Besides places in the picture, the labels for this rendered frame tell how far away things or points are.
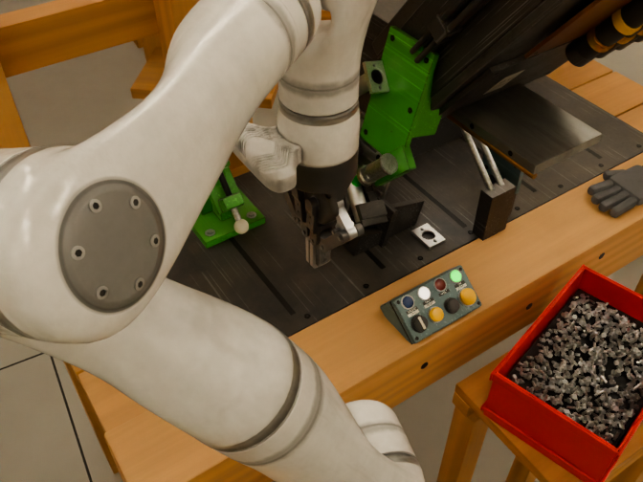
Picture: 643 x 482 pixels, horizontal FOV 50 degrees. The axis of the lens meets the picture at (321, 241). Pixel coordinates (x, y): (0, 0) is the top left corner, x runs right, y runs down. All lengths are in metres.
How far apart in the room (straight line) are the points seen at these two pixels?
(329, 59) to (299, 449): 0.29
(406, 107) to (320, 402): 0.77
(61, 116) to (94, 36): 2.11
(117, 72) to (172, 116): 3.36
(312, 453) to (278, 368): 0.09
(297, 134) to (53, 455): 1.72
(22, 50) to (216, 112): 0.97
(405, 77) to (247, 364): 0.82
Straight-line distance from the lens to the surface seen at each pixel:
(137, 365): 0.43
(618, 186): 1.53
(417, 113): 1.18
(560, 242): 1.39
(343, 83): 0.58
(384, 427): 0.66
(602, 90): 1.91
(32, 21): 1.32
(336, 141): 0.61
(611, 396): 1.22
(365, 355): 1.15
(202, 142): 0.36
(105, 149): 0.32
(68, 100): 3.56
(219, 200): 1.29
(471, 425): 1.30
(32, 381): 2.38
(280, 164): 0.59
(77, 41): 1.35
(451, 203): 1.42
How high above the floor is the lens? 1.82
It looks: 44 degrees down
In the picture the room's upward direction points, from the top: straight up
